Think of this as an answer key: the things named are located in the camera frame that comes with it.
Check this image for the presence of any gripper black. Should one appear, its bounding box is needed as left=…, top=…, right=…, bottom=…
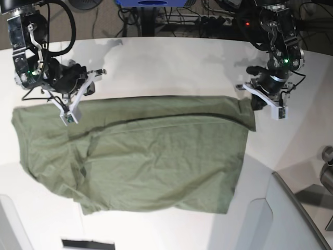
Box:
left=251, top=70, right=288, bottom=111
left=53, top=64, right=88, bottom=94

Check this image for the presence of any olive green t-shirt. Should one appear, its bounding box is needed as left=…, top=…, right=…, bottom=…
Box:
left=12, top=96, right=255, bottom=214

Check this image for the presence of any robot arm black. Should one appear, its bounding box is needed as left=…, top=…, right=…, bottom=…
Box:
left=1, top=1, right=88, bottom=95
left=246, top=1, right=304, bottom=119

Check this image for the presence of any black fan base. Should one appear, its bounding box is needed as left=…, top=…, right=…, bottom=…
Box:
left=68, top=0, right=103, bottom=11

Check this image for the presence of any black power strip red light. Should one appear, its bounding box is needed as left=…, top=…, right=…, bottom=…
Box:
left=200, top=15, right=255, bottom=27

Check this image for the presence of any grey metal stand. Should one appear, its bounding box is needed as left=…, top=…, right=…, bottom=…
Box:
left=273, top=146, right=332, bottom=249

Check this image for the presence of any blue box with oval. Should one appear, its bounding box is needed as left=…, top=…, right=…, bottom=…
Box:
left=116, top=0, right=187, bottom=7

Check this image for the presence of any white label with black strip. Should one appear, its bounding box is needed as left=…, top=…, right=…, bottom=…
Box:
left=61, top=238, right=116, bottom=250

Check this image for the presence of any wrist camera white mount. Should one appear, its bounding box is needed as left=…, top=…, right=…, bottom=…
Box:
left=236, top=79, right=291, bottom=120
left=42, top=69, right=107, bottom=126

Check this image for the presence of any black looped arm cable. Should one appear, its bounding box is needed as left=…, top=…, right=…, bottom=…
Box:
left=45, top=0, right=76, bottom=58

